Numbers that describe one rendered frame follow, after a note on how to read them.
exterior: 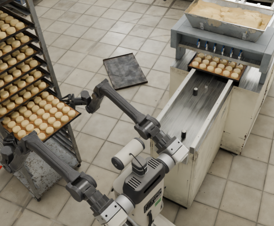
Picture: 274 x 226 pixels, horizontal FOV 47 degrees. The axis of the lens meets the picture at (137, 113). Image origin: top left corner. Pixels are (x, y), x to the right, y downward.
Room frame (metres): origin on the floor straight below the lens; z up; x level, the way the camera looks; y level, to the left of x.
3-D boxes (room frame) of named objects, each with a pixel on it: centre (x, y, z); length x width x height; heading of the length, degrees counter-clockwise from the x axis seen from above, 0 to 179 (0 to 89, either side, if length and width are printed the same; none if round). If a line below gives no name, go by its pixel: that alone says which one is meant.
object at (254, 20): (1.97, -0.68, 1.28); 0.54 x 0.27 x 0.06; 57
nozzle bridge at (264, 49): (1.97, -0.68, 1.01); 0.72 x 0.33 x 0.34; 57
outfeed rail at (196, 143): (1.98, -0.87, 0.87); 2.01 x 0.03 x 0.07; 147
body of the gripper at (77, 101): (1.61, 0.41, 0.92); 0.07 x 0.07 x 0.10; 1
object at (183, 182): (1.55, -0.40, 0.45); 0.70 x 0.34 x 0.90; 147
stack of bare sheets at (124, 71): (3.05, 0.11, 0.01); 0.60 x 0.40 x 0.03; 14
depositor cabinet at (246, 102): (2.36, -0.94, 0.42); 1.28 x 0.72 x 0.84; 147
